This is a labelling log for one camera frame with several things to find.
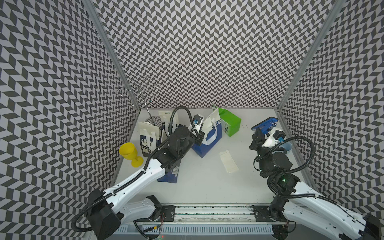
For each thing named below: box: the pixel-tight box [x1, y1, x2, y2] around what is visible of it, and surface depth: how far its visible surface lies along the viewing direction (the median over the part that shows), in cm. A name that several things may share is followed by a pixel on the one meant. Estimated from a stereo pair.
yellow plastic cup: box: [119, 142, 144, 168], surface depth 81 cm
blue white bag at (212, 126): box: [191, 108, 223, 158], surface depth 80 cm
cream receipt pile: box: [218, 149, 240, 174], surface depth 93 cm
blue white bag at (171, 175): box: [156, 164, 180, 184], surface depth 82 cm
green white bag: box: [212, 102, 242, 138], surface depth 101 cm
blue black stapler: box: [251, 116, 279, 135], surface depth 61 cm
